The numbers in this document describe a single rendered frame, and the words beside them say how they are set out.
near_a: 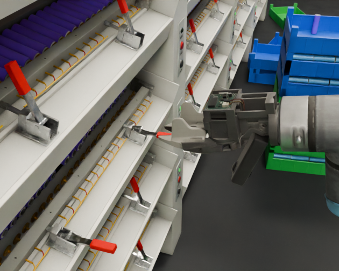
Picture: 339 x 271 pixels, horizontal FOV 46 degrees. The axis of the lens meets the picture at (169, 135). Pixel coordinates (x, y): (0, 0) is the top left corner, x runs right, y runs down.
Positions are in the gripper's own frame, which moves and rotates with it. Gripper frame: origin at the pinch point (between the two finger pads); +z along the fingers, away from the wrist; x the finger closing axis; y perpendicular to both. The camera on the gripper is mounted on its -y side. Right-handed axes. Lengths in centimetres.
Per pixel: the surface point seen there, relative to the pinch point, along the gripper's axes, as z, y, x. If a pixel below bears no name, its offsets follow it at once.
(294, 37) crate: -17, -8, -65
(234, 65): 14, -37, -114
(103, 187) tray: 7.1, -0.6, 14.4
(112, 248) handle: -0.9, 0.0, 27.1
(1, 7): -2.3, 32.9, 29.4
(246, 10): 11, -20, -139
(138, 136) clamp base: 6.0, 0.5, 1.1
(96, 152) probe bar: 9.2, 3.4, 10.1
